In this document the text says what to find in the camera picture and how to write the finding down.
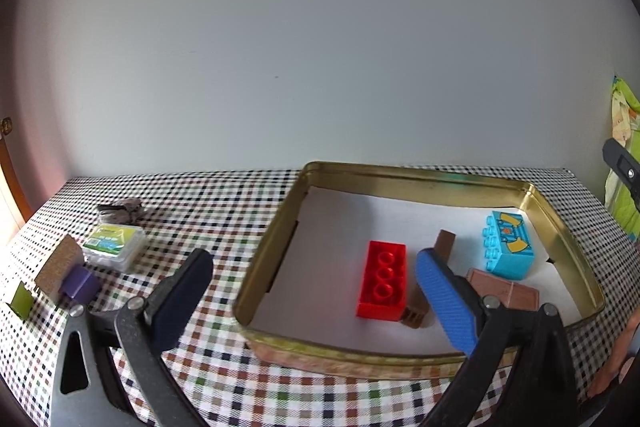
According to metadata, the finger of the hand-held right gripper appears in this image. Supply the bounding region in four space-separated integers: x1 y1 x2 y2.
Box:
602 138 640 212

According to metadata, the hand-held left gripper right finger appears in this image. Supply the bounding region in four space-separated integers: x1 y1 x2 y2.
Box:
415 248 581 427

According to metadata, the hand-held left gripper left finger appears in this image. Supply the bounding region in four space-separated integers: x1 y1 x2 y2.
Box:
50 248 216 427

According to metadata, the clear plastic box green label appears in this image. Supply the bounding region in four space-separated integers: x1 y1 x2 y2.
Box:
82 223 146 272

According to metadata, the grey cloth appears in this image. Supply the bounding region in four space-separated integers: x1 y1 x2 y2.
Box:
97 201 146 224

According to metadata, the gold metal tin box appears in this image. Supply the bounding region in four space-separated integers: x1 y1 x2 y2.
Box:
232 161 607 380

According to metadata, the person's right hand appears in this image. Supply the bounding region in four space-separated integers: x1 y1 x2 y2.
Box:
586 307 640 402

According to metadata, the green yellow cloth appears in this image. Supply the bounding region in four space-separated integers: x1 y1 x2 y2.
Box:
605 74 640 243

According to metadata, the small brown building block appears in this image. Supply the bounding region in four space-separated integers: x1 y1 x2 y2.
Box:
434 229 457 269

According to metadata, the flat brown building plate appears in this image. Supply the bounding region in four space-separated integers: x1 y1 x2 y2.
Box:
466 269 541 313

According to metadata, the red building block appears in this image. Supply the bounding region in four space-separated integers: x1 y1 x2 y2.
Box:
356 241 408 322

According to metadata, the light blue printed building block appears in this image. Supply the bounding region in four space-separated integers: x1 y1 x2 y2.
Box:
482 210 535 281

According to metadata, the checkered tablecloth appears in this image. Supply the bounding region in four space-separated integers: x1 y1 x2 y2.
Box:
0 167 632 427

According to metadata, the purple building block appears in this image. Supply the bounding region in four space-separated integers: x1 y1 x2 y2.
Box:
59 266 101 304

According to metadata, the white paper liner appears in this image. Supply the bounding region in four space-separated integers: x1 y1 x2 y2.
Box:
252 187 583 355

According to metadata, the brown cork board piece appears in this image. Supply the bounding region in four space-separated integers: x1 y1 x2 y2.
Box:
34 234 83 305

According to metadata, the green building block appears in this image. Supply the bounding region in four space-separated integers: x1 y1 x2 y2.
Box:
5 282 35 320

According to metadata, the brown wooden door frame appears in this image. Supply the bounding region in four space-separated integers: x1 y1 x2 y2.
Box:
0 136 27 229

